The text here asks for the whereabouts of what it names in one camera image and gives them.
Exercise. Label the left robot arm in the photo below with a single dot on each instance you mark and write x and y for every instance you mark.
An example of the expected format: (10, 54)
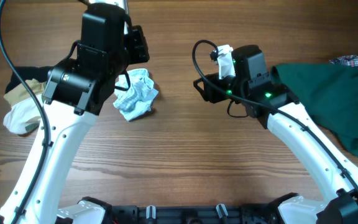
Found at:
(74, 95)

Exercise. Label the light blue striped pants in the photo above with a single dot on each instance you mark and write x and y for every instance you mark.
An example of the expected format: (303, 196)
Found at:
(138, 99)

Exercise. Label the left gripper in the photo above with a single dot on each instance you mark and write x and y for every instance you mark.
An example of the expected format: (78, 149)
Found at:
(136, 39)

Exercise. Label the white beige olive garment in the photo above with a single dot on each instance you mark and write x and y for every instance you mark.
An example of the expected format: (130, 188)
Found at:
(24, 115)

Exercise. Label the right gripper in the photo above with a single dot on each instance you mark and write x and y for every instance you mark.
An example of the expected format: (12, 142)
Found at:
(208, 94)

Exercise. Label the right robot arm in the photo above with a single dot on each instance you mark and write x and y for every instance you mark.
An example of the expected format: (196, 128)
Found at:
(243, 78)

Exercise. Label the red plaid garment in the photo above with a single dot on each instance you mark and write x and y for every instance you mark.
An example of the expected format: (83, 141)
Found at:
(347, 60)

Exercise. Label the dark green garment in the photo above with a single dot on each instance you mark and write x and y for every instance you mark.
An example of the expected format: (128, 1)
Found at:
(329, 93)

